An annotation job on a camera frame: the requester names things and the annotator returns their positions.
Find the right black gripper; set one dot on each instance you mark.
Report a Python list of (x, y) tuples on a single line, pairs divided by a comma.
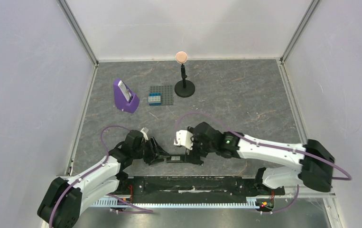
[(193, 151)]

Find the purple metronome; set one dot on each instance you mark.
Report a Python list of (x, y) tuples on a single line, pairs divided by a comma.
[(125, 100)]

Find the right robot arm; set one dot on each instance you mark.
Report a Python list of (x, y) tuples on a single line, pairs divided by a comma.
[(309, 164)]

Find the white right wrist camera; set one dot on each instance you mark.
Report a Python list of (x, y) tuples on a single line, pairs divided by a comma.
[(183, 138)]

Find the black base frame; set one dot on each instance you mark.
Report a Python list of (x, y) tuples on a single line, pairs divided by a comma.
[(193, 189)]

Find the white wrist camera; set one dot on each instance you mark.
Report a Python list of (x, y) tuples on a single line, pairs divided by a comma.
[(144, 131), (183, 138)]

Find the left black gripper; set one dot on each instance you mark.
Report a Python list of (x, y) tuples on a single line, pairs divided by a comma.
[(155, 152)]

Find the white cable duct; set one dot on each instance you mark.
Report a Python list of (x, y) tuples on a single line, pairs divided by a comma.
[(249, 203)]

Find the grey lego baseplate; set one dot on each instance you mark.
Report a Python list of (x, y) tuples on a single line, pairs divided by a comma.
[(166, 91)]

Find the black remote control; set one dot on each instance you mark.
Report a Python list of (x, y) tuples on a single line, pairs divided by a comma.
[(184, 158)]

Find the blue white lego bricks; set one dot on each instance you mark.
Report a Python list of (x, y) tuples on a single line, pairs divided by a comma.
[(154, 99)]

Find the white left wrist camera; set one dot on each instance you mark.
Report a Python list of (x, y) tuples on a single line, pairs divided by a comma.
[(144, 131)]

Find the black stand with pink ball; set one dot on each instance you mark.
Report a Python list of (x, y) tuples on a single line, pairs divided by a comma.
[(183, 88)]

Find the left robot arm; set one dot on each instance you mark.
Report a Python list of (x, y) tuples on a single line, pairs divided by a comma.
[(66, 199)]

